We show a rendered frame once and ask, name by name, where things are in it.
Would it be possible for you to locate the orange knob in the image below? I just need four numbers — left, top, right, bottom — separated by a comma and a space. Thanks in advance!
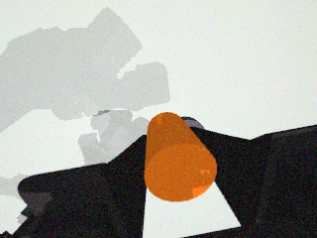
144, 112, 217, 202

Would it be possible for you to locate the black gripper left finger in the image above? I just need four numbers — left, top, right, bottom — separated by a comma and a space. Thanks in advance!
17, 135, 147, 238

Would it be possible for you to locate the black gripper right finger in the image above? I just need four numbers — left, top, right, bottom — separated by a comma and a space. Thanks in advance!
189, 124, 317, 226

